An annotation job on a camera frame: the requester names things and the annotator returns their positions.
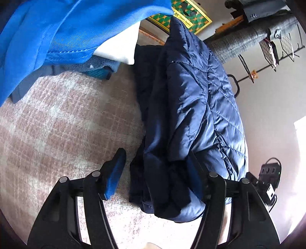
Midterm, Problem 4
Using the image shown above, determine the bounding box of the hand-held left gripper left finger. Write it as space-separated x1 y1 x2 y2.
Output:
27 148 127 249

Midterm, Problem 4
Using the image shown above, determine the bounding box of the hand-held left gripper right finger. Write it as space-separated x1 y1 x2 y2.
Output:
186 151 280 249

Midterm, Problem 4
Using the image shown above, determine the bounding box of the navy puffer jacket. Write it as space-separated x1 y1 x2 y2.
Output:
129 17 248 224

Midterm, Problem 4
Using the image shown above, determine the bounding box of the black metal clothes rack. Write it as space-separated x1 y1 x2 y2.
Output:
206 0 300 96

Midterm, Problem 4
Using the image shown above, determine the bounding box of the pink checked blanket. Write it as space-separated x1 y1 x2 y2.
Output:
0 65 230 249

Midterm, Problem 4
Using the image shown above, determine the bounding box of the black power strip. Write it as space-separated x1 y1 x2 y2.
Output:
259 157 282 206

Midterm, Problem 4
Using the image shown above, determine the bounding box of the blue grey fleece cloth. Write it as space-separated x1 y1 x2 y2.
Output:
11 59 120 103

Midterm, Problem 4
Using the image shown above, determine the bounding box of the white cloth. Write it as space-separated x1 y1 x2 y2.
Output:
93 21 141 65

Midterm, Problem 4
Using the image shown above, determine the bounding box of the grey plaid coat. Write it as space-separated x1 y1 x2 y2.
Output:
208 14 302 64

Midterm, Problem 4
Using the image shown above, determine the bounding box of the black folded garment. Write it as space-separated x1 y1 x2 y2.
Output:
271 45 280 70

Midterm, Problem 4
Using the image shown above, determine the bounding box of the bright blue garment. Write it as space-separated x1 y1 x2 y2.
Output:
0 0 174 107

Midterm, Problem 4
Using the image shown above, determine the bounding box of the yellow green patterned box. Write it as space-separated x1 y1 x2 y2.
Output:
147 0 213 33

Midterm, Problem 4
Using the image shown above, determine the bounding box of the black coat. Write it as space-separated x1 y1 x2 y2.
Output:
225 0 287 23

